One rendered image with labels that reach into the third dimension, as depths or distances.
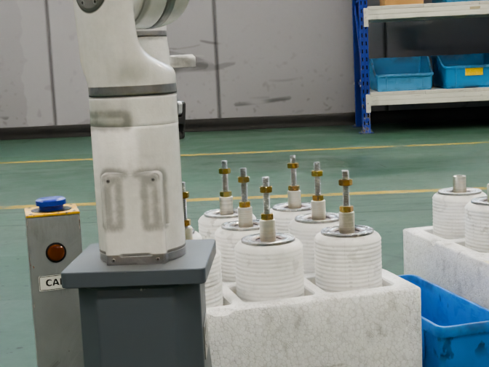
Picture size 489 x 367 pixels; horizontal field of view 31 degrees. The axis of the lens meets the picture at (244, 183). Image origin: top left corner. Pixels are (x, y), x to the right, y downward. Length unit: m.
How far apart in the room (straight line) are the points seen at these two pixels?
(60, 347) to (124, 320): 0.33
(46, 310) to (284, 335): 0.32
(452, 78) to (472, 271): 4.39
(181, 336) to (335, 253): 0.39
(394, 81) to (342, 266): 4.56
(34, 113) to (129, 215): 5.79
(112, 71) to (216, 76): 5.56
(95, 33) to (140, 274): 0.24
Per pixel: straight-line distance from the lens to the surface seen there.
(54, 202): 1.21
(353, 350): 1.25
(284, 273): 1.22
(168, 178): 0.92
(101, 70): 0.91
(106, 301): 0.92
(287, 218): 1.46
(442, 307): 1.50
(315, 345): 1.23
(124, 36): 0.89
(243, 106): 6.45
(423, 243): 1.60
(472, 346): 1.32
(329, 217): 1.40
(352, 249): 1.24
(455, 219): 1.59
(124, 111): 0.90
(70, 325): 1.23
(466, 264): 1.47
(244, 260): 1.22
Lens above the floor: 0.50
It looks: 8 degrees down
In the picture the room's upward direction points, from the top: 3 degrees counter-clockwise
